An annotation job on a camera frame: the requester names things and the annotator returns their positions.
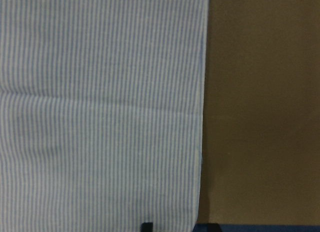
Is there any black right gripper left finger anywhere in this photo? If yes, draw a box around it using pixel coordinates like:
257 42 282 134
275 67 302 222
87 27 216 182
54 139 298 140
141 222 153 232

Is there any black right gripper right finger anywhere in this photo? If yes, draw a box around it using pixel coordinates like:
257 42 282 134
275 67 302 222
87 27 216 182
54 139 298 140
206 223 220 232

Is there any light blue striped shirt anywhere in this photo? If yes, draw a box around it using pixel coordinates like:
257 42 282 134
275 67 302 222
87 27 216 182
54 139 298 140
0 0 209 231

